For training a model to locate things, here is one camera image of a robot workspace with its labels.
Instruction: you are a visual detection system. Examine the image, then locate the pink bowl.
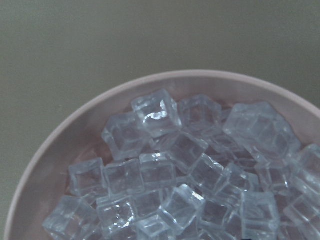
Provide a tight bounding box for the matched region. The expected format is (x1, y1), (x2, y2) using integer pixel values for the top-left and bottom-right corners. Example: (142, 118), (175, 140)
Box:
(4, 70), (320, 240)

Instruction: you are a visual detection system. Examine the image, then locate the pile of clear ice cubes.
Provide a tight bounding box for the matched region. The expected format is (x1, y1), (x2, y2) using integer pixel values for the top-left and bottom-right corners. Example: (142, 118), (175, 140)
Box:
(43, 89), (320, 240)

